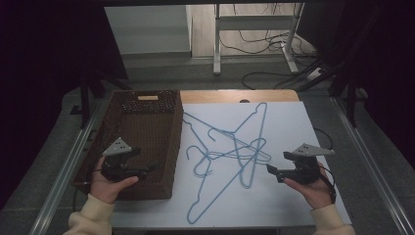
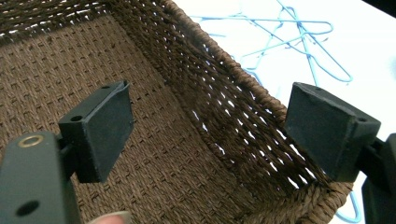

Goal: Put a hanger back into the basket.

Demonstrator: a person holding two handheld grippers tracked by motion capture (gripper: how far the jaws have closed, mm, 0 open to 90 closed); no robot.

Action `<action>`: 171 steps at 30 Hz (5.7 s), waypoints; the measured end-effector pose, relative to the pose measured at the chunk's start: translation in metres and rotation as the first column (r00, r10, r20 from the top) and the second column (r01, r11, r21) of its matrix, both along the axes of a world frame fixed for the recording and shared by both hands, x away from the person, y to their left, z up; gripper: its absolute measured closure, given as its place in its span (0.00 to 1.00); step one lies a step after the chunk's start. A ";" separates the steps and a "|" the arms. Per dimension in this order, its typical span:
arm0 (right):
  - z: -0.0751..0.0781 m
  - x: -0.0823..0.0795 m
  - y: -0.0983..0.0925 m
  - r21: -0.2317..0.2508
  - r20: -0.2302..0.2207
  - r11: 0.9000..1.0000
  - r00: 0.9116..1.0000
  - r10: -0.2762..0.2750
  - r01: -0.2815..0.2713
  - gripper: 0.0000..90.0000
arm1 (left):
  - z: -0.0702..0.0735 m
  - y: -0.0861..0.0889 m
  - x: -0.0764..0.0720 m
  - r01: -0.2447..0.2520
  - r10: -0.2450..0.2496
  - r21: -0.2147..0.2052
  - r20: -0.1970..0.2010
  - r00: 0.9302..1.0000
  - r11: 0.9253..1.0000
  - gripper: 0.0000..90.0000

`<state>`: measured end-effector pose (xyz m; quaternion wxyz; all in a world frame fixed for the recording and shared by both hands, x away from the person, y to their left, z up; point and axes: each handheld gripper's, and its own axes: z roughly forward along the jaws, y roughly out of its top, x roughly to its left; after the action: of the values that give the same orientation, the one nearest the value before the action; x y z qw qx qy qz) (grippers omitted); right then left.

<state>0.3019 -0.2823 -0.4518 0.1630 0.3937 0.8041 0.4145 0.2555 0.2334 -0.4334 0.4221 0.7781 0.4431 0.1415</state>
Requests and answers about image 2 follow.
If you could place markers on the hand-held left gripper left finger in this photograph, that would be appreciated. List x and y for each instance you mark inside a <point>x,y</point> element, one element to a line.
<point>99,133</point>

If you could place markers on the brown woven basket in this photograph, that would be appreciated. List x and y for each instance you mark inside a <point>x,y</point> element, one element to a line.
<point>162,161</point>

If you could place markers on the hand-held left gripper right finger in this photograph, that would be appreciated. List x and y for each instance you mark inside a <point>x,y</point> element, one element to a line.
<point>323,130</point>

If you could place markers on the white paper sheet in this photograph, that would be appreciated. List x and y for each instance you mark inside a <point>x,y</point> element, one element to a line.
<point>361,46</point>

